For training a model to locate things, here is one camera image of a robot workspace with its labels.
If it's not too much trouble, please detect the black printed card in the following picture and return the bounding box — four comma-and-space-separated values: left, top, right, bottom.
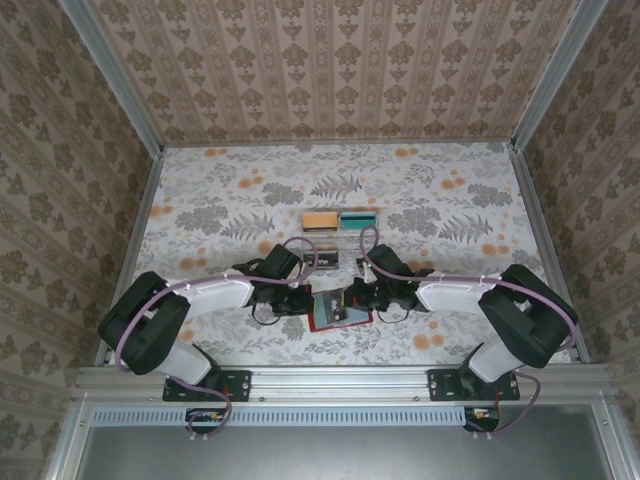
312, 291, 350, 324

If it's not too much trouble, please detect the red leather card holder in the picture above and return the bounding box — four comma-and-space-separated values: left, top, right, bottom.
307, 289, 376, 335

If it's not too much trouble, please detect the black card stack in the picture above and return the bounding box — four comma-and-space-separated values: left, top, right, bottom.
304, 249, 341, 271

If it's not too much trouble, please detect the teal card stack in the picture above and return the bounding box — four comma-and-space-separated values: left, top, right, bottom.
339, 212, 379, 231

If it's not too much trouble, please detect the orange card stack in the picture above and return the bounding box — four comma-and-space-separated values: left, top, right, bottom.
301, 212, 341, 231

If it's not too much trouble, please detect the grey metal sheet panel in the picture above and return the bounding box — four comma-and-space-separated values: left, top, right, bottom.
74, 424, 619, 480

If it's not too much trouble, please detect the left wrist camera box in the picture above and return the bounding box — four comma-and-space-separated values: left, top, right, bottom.
262, 246, 305, 285

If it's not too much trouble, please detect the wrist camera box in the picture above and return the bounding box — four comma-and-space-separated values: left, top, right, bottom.
262, 246, 305, 285
366, 243, 407, 282

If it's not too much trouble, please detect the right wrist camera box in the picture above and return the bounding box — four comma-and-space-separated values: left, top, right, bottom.
366, 243, 407, 282

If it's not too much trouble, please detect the aluminium mounting rail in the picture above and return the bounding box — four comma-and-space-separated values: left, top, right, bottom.
74, 363, 612, 405

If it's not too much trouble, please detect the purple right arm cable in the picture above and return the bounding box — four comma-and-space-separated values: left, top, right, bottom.
359, 225, 580, 441

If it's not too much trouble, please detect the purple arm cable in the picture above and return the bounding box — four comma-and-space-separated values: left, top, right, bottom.
359, 225, 580, 441
115, 237, 316, 441

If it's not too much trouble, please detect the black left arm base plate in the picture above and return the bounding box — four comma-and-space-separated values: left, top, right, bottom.
162, 368, 251, 403

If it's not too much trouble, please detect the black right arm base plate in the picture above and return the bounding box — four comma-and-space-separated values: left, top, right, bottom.
427, 368, 521, 403

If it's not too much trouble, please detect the white slotted cable duct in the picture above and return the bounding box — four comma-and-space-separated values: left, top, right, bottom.
92, 405, 469, 428

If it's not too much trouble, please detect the black wired connector board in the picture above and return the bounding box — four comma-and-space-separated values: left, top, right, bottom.
184, 407, 227, 435
462, 405, 501, 434

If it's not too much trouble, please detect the aluminium table end rail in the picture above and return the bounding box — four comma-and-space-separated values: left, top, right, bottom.
160, 137, 516, 150

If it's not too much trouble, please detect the aluminium table side rail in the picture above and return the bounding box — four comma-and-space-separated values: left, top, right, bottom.
508, 142, 594, 365
94, 148, 165, 366

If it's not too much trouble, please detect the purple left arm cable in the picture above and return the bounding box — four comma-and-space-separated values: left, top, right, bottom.
115, 237, 316, 441

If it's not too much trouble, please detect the aluminium frame leg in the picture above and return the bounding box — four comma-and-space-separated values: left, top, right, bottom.
44, 399, 94, 480
592, 402, 631, 480

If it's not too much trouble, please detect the aluminium frame post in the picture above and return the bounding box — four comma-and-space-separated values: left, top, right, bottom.
59, 0, 166, 159
509, 0, 601, 151

